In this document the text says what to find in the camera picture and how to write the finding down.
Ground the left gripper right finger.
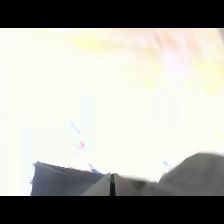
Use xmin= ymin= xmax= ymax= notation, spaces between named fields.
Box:
xmin=112 ymin=172 xmax=144 ymax=197

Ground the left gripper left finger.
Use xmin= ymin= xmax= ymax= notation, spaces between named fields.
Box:
xmin=81 ymin=172 xmax=113 ymax=197

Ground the dark grey garment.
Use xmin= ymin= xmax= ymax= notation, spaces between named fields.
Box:
xmin=30 ymin=151 xmax=224 ymax=197

